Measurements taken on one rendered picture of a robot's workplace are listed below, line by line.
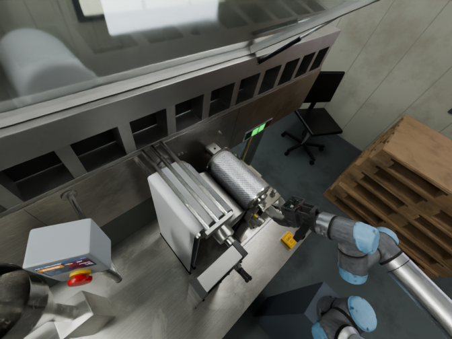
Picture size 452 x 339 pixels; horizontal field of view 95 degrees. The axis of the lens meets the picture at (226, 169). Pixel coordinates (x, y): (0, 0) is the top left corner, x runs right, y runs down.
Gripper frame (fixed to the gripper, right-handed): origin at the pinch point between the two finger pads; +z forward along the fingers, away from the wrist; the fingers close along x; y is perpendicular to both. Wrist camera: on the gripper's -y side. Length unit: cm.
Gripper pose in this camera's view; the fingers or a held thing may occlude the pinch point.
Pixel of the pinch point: (271, 210)
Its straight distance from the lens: 86.1
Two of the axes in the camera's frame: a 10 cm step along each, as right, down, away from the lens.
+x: -7.2, 4.8, -5.0
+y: -3.0, -8.7, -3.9
